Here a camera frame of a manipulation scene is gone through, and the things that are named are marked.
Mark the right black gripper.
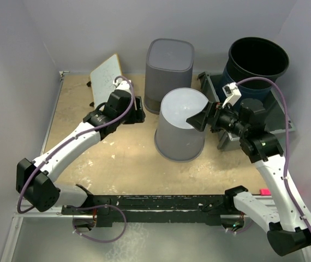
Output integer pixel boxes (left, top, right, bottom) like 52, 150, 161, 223
187, 100, 248, 138

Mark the smooth lavender round bin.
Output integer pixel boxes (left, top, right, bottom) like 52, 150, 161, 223
154, 88, 208, 162

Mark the grey slotted square bin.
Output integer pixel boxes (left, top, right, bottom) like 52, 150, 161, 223
144, 38, 194, 114

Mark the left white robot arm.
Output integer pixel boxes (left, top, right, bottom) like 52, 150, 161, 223
16, 89, 145, 214

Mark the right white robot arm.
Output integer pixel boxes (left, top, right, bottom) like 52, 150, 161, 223
186, 98, 311, 256

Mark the grey plastic crate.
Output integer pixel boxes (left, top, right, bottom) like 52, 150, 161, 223
198, 72, 285, 151

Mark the dark blue round bin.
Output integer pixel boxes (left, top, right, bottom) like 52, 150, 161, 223
216, 37, 289, 102

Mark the pink tape marker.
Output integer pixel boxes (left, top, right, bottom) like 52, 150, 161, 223
259, 188, 271, 196

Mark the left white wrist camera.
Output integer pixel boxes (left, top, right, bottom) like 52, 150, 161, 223
113, 78, 133, 94

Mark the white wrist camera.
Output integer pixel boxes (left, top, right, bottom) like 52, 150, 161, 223
113, 78, 133, 94
222, 82, 241, 107

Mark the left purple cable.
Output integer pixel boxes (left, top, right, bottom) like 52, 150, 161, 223
16, 77, 134, 214

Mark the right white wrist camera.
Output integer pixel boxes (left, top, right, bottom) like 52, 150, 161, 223
222, 82, 241, 107

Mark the small whiteboard wooden frame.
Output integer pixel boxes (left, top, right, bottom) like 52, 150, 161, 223
86, 53, 122, 109

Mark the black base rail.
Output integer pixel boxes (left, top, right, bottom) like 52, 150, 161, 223
62, 186, 248, 228

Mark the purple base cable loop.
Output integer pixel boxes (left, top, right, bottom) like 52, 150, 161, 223
72, 205, 128, 244

